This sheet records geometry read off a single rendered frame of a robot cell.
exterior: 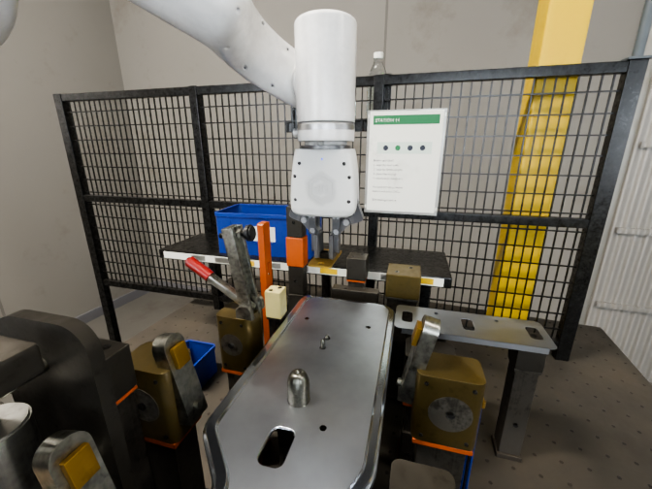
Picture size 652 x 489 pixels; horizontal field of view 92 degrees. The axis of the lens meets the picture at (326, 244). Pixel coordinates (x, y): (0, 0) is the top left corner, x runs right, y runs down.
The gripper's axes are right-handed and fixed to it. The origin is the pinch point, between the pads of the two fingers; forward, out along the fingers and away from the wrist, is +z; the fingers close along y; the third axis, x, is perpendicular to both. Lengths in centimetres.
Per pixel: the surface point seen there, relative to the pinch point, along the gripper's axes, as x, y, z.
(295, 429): -18.0, 0.8, 19.3
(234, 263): -2.2, -15.9, 4.1
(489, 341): 9.9, 29.1, 19.6
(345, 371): -5.6, 4.8, 19.4
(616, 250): 157, 126, 41
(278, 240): 35.3, -24.2, 11.2
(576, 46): 58, 51, -40
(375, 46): 173, -15, -74
